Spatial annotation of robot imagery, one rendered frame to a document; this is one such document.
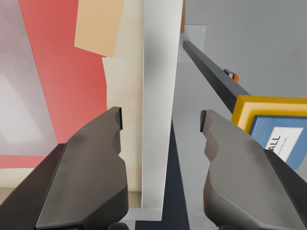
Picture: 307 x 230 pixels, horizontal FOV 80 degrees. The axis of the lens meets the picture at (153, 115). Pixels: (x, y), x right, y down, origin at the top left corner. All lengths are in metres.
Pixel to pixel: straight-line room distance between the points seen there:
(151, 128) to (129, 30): 0.12
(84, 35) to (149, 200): 0.27
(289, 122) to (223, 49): 1.00
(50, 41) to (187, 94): 1.13
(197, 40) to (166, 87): 1.01
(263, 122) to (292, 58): 1.21
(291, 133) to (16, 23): 0.39
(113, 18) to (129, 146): 0.19
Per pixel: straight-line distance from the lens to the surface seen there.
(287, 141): 0.35
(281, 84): 1.53
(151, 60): 0.21
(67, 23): 0.26
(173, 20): 0.20
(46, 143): 0.35
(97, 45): 0.25
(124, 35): 0.24
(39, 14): 0.27
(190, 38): 1.21
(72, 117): 0.30
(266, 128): 0.31
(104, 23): 0.25
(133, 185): 0.38
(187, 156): 1.64
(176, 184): 0.79
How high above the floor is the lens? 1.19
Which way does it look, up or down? 60 degrees down
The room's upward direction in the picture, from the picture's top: 179 degrees counter-clockwise
